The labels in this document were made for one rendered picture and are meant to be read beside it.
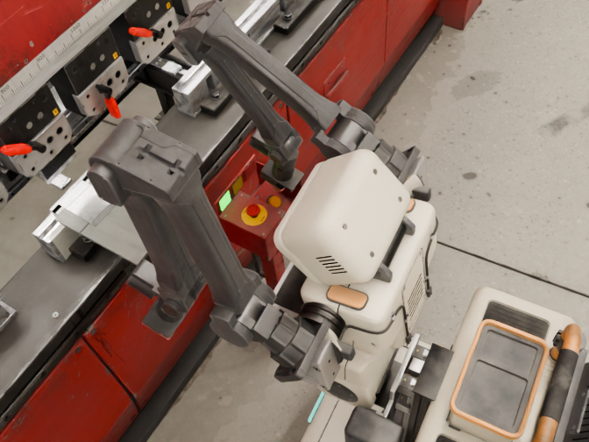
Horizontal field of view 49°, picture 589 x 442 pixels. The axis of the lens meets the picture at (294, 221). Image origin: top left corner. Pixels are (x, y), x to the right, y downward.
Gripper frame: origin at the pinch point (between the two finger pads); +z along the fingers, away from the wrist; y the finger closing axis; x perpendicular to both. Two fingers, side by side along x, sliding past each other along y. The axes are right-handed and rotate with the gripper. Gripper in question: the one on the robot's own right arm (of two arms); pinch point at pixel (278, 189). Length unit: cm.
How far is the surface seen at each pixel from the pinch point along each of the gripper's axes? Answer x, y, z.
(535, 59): -176, -49, 68
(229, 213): 12.4, 8.1, 4.4
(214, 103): -11.5, 29.9, -3.2
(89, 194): 35, 35, -11
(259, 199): 1.8, 4.2, 7.6
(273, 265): 7.0, -7.0, 30.9
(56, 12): 23, 46, -55
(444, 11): -179, 2, 73
